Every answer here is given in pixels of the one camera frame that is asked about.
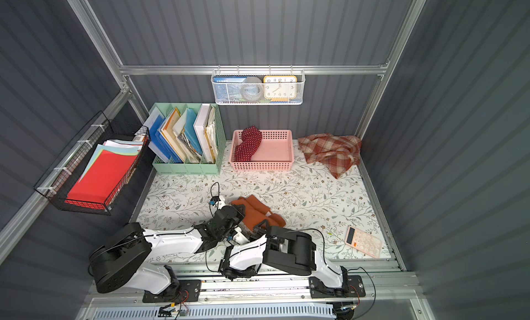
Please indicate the red plaid skirt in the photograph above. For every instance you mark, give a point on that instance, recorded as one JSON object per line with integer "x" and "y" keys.
{"x": 337, "y": 153}

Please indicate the white wire wall basket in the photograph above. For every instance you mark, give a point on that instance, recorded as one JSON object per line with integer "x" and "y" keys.
{"x": 261, "y": 73}

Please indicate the grey tape roll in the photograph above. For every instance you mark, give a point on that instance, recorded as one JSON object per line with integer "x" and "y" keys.
{"x": 251, "y": 89}

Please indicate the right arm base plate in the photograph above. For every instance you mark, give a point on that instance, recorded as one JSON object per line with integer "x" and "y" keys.
{"x": 352, "y": 286}

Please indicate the black wire wall basket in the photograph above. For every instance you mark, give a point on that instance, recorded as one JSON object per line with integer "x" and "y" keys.
{"x": 100, "y": 133}

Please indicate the blue folder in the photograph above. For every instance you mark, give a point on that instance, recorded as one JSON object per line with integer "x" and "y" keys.
{"x": 159, "y": 144}

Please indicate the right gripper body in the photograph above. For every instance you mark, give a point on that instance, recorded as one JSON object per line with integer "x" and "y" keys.
{"x": 265, "y": 227}

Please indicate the red paper stack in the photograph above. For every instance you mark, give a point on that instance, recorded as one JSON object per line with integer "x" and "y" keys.
{"x": 96, "y": 185}

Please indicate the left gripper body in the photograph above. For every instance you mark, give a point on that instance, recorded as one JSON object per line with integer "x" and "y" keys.
{"x": 230, "y": 214}

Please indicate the floral table mat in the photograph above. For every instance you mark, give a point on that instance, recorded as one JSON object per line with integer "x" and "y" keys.
{"x": 306, "y": 197}

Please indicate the rust brown skirt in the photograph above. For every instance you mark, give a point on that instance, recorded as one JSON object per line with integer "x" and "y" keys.
{"x": 256, "y": 212}

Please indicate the pink plastic basket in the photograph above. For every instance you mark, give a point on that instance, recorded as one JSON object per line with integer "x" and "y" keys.
{"x": 275, "y": 152}

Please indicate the yellow alarm clock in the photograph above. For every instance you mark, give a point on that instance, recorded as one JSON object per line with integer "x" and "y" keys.
{"x": 280, "y": 88}

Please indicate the red polka dot skirt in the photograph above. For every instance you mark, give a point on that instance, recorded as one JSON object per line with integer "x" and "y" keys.
{"x": 251, "y": 140}

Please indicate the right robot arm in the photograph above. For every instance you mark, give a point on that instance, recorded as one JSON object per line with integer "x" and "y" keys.
{"x": 290, "y": 251}

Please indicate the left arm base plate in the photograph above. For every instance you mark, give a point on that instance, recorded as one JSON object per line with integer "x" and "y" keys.
{"x": 186, "y": 291}

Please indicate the white binder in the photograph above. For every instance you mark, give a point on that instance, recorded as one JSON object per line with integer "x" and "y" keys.
{"x": 200, "y": 125}

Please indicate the green file organizer box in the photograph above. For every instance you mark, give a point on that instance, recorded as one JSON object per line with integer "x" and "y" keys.
{"x": 192, "y": 168}

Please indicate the white calculator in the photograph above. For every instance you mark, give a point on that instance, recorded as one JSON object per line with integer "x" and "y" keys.
{"x": 363, "y": 242}

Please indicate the blue box in basket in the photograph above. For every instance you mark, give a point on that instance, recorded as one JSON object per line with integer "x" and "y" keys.
{"x": 227, "y": 89}

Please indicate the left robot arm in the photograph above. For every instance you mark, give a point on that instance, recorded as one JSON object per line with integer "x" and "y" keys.
{"x": 122, "y": 261}

